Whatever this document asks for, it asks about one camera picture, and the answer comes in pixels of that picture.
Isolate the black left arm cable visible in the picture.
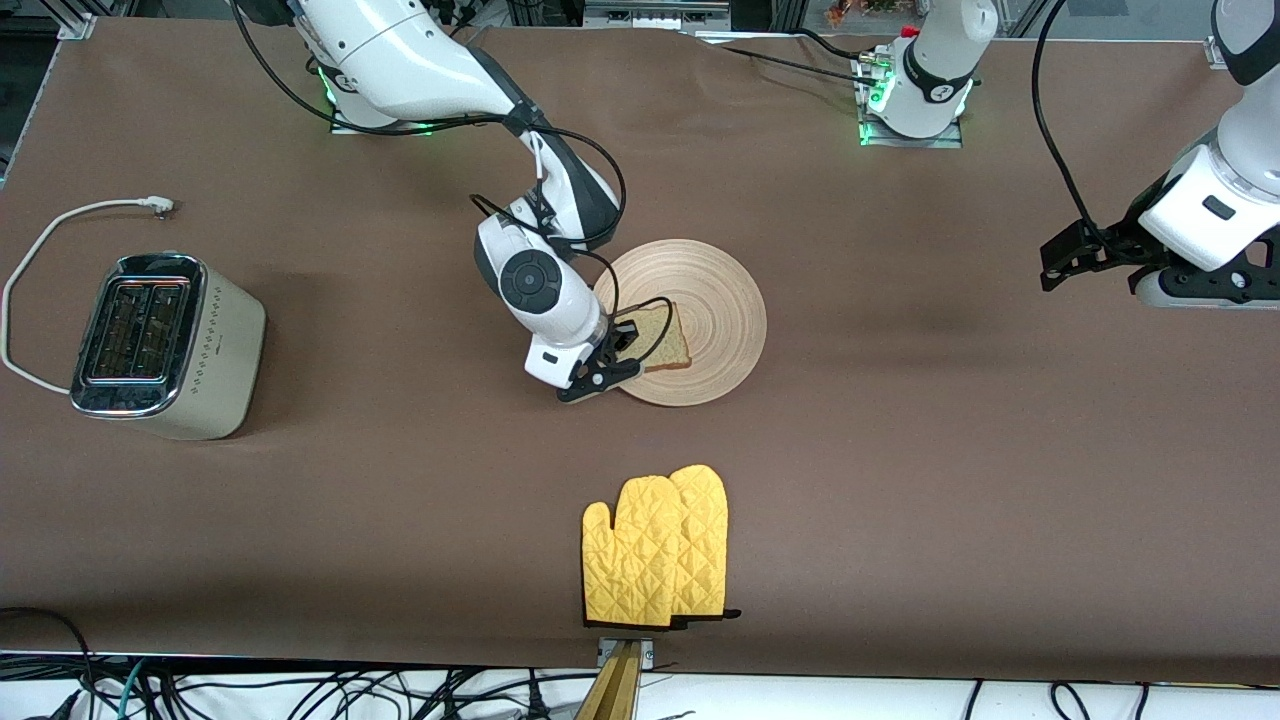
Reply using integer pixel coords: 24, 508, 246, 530
1032, 0, 1111, 241

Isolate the black looped floor cable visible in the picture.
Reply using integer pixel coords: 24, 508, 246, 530
0, 607, 96, 720

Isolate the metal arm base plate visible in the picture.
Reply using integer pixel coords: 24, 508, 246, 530
858, 55, 966, 149
330, 100, 441, 136

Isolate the brown bread slice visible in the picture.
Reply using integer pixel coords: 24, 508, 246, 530
622, 300, 693, 374

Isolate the white toaster power cord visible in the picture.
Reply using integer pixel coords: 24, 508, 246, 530
0, 196, 176, 394

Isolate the round light wooden plate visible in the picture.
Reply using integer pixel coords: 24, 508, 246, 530
592, 238, 769, 408

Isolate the gold aluminium profile bar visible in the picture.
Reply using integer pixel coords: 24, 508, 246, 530
573, 642, 641, 720

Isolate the teal cable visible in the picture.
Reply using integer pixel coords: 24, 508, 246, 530
118, 660, 151, 720

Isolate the brown table cover sheet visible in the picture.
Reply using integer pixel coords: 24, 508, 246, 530
0, 18, 1280, 687

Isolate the orange and green clutter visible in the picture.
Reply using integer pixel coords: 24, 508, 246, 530
825, 0, 906, 28

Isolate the silver aluminium frame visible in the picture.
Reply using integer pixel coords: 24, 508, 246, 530
583, 0, 733, 33

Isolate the silver metal bracket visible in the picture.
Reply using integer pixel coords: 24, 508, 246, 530
597, 637, 655, 669

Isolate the cream and chrome toaster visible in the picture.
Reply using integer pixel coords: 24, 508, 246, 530
68, 252, 268, 442

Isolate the black cable to arm base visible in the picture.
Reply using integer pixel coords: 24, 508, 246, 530
700, 28, 883, 89

